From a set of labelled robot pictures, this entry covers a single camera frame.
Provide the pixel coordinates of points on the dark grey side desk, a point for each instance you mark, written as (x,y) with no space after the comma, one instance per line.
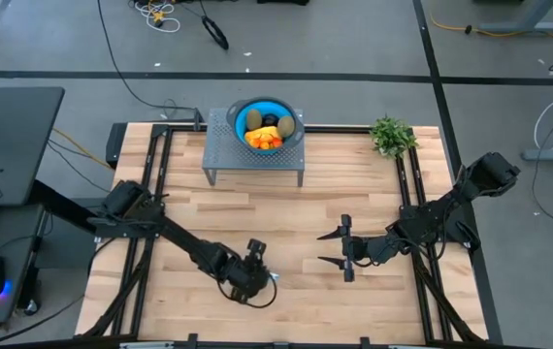
(14,252)

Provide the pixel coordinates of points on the black desk support beam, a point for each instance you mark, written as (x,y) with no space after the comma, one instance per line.
(58,203)

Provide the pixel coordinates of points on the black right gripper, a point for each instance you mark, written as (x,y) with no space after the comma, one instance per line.
(361,249)

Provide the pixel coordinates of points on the large black desk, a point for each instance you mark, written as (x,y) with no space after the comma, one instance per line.
(14,145)

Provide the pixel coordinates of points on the black aluminium table frame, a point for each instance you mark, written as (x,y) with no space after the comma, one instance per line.
(335,129)

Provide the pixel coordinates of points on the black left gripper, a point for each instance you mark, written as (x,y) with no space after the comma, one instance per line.
(245,278)

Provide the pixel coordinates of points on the small green potted plant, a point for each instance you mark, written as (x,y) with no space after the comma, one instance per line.
(392,138)

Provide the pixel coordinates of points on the grey perforated metal shelf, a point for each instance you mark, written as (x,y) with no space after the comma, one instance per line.
(218,155)

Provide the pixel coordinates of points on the blue collapsible bowl grey rim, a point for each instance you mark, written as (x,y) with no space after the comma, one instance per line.
(238,114)

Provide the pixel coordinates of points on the dark toy avocado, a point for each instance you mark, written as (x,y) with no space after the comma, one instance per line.
(270,119)

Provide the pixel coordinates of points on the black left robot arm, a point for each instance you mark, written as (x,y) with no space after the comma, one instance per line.
(184,244)

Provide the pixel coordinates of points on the grey desk leg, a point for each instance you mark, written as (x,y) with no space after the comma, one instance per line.
(524,25)

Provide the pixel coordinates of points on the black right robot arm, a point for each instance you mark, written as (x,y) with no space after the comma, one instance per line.
(427,220)

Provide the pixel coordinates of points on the yellow toy mango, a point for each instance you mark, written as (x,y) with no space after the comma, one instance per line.
(262,132)

